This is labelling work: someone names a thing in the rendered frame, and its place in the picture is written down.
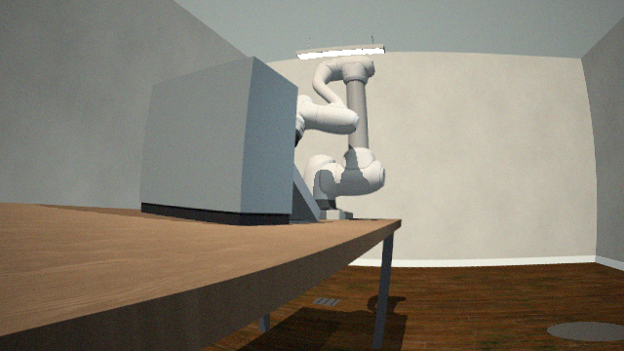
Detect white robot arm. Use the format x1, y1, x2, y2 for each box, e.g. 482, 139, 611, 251
295, 56, 385, 211

